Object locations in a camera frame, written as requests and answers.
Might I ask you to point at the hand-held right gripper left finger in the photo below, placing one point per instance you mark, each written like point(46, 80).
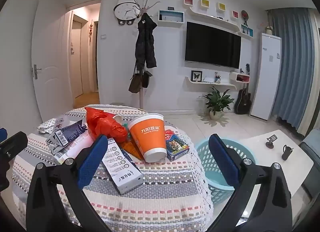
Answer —
point(92, 162)

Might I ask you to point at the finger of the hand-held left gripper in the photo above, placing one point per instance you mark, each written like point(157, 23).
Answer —
point(13, 147)
point(3, 134)

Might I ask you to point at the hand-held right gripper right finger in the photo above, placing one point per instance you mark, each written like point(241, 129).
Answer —
point(225, 162)

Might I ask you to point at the teal plastic laundry basket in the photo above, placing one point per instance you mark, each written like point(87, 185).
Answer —
point(202, 154)

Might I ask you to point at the pale pink white packet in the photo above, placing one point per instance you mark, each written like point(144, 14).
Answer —
point(75, 147)

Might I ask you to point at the white drink carton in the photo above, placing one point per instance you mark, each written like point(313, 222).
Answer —
point(122, 172)

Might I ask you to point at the crumpled blue white carton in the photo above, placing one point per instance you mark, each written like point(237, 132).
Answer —
point(67, 134)

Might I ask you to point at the polka dot tissue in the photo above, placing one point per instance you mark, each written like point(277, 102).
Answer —
point(47, 125)

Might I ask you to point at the red plastic bag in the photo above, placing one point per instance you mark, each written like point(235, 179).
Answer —
point(102, 122)

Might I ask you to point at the orange plastic packet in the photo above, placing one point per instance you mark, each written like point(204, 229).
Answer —
point(132, 149)

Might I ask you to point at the black phone stand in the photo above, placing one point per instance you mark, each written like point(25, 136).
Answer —
point(271, 142)

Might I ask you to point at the clear plastic wrapper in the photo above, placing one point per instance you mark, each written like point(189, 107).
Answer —
point(61, 122)

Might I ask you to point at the white coffee table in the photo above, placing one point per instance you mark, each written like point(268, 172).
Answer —
point(275, 152)

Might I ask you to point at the blue playing card box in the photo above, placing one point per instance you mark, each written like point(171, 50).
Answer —
point(176, 147)

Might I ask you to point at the green potted plant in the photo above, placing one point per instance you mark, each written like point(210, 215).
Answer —
point(216, 102)

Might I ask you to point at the small black pitcher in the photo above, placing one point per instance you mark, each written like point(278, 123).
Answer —
point(287, 153)

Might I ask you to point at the black acoustic guitar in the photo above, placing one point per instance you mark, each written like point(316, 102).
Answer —
point(243, 102)

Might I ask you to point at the orange paper cup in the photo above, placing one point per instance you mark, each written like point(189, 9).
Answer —
point(150, 134)

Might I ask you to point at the striped woven tablecloth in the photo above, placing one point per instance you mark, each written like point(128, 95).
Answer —
point(162, 192)

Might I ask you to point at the white room door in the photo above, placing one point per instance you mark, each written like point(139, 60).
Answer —
point(52, 72)

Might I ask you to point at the pink coat rack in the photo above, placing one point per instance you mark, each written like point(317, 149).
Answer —
point(142, 97)

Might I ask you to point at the low curved white shelf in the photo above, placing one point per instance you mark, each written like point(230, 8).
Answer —
point(200, 84)

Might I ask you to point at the stack of papers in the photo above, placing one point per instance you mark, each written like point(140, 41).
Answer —
point(208, 79)

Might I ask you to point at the grey sofa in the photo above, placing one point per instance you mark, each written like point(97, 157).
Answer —
point(311, 147)

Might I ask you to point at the brown hanging bag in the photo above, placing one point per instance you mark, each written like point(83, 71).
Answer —
point(135, 83)

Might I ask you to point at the framed butterfly picture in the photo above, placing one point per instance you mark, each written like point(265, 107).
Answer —
point(196, 76)

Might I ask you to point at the white refrigerator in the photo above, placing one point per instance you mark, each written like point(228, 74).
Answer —
point(265, 77)

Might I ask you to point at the small black hanging bag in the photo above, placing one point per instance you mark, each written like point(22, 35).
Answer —
point(146, 79)

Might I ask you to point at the small hallway door hanging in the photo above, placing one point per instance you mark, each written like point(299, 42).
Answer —
point(72, 48)

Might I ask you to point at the blue grey curtain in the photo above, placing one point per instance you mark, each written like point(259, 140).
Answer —
point(292, 72)

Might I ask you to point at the black puffer coat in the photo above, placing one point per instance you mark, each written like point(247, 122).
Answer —
point(145, 44)

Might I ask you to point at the red hanging hallway ornament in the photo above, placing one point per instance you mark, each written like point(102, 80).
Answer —
point(91, 29)

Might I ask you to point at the small potted flower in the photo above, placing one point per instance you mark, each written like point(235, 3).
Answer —
point(269, 30)

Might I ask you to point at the long curved white shelf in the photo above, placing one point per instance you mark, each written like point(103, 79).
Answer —
point(212, 18)

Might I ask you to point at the blue white box shelf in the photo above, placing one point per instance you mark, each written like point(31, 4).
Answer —
point(171, 24)

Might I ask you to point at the round fan ornament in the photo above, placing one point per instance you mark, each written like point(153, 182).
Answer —
point(245, 15)

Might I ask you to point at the white red wall cabinet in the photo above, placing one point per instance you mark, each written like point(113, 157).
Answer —
point(233, 75)

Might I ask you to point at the wall mounted television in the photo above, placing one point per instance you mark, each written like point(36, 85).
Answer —
point(212, 44)

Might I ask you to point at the small blue wall shelf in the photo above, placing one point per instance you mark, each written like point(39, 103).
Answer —
point(250, 32)

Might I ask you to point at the red cube wall shelf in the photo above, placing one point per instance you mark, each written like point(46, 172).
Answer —
point(235, 14)
point(188, 0)

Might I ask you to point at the yellow cube wall shelf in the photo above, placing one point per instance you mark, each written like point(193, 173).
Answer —
point(205, 3)
point(222, 7)

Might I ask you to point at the panda wall clock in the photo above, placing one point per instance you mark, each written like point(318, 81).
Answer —
point(125, 9)

